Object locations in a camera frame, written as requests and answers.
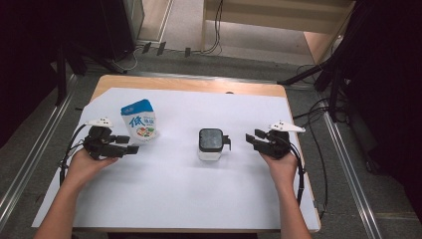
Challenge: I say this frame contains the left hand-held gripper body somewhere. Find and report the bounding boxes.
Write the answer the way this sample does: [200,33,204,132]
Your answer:
[83,118,127,161]

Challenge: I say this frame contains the blue and white snack bag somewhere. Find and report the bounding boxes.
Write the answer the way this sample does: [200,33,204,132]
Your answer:
[119,99,158,143]

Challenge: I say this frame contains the wooden table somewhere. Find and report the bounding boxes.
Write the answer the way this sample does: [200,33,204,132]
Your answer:
[38,74,322,233]

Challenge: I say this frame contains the person's right hand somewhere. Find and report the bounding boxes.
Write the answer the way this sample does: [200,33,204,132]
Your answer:
[263,152,299,193]

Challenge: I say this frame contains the clear container with black lid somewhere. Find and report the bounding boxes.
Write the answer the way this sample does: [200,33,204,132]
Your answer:
[197,127,232,162]

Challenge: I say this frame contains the light wooden bench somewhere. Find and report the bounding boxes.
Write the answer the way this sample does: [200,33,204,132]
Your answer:
[200,0,357,65]

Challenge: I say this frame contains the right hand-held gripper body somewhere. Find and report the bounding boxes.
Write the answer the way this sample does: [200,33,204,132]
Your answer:
[255,120,307,159]

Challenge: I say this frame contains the black floor cables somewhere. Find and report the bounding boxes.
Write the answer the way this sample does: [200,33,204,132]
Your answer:
[292,64,333,220]

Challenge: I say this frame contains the person's left hand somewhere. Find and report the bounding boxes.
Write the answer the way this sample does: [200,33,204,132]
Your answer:
[65,148,118,191]

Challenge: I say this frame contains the black hanging cables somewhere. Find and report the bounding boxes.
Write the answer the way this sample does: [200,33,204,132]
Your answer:
[202,0,224,55]

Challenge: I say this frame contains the white paper sheet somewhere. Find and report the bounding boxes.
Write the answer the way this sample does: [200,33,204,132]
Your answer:
[32,87,320,232]

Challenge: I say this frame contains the metal floor rail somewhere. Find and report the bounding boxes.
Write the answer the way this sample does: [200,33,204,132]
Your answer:
[0,74,78,231]
[322,109,383,239]

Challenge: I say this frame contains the right hand-held gripper cable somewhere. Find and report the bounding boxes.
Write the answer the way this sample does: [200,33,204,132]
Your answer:
[288,142,306,205]

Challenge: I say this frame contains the white floor cable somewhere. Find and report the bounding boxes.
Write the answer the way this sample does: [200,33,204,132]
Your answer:
[110,46,139,73]

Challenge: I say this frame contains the black stand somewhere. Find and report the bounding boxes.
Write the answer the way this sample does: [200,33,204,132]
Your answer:
[277,49,353,123]
[54,39,128,108]

